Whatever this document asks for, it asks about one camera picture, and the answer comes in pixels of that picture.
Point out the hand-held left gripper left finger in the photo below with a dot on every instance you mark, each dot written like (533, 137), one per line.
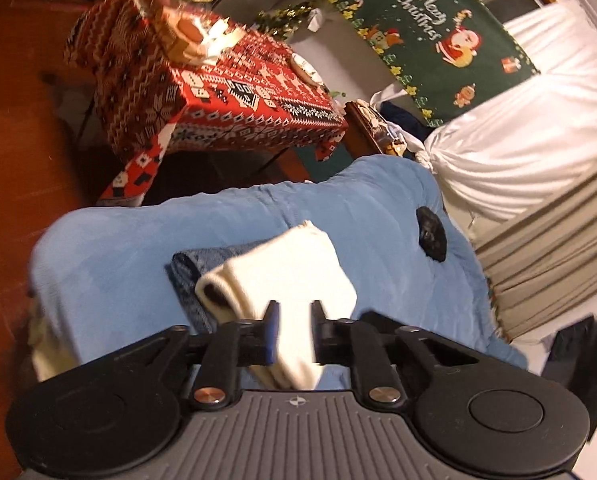
(272, 330)

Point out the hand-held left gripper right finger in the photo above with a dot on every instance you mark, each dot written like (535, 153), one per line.
(317, 332)

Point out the cream knit sweater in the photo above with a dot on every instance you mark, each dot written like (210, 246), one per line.
(288, 280)

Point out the beige striped curtain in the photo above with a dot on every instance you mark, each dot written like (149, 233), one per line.
(553, 270)

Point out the folded blue jeans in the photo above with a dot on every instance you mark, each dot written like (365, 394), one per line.
(193, 275)

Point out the plaid pillow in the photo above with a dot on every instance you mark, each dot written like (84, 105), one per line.
(493, 305)

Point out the blue fleece blanket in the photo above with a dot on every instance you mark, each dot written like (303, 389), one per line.
(378, 200)

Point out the black curled cat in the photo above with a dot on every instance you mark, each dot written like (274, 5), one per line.
(431, 235)

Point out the wooden nightstand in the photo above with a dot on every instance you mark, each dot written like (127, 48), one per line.
(373, 127)

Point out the white curtain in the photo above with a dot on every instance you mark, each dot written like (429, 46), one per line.
(528, 150)

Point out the yellow-green bed sheet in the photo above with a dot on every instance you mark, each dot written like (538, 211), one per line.
(46, 345)

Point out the dark blue cloth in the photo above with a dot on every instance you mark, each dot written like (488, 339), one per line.
(403, 117)

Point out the red patterned tablecloth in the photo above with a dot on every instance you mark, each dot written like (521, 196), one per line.
(203, 95)

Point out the white plate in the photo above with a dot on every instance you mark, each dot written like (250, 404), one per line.
(306, 67)

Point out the brown basket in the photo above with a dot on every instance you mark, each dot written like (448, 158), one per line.
(188, 35)

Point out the green Christmas banner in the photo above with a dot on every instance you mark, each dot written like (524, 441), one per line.
(428, 40)

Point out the small Christmas tree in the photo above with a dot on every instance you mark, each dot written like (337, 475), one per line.
(283, 15)

